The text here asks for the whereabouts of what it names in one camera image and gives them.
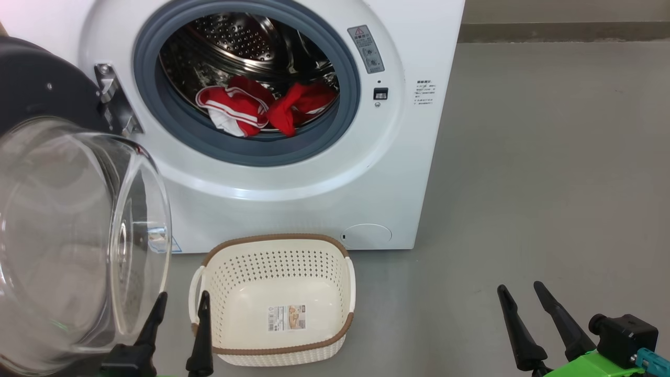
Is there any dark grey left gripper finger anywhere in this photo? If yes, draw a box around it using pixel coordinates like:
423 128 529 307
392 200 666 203
100 292 168 377
186 291 214 377

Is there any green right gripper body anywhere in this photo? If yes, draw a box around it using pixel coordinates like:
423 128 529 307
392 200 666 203
543 350 649 377

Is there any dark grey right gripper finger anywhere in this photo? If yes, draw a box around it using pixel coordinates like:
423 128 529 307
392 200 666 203
533 281 597 362
496 285 548 371

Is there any red white striped garment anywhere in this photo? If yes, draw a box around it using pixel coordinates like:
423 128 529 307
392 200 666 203
196 76 276 138

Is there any round dark glass washer door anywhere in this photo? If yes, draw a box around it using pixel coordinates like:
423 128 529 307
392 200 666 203
0 36 173 375

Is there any printed product label sticker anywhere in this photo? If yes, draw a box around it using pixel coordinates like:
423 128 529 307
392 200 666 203
268 305 306 332

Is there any cream perforated laundry basket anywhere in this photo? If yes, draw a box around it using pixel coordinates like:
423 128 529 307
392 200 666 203
188 234 356 367

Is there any white front-load washing machine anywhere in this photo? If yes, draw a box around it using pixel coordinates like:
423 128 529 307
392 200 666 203
0 0 465 254

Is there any metal door hinge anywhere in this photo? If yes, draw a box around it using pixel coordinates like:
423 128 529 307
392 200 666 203
94 63 143 138

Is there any washing machine drum interior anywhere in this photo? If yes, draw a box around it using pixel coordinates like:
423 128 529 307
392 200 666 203
159 12 340 134

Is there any black text instruction label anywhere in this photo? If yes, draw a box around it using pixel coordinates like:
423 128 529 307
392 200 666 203
415 80 437 106

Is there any grey warning sticker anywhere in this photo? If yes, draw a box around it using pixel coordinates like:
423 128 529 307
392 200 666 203
348 25 386 74

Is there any teal cable connector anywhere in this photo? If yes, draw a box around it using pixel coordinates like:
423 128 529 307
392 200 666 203
635 348 670 375

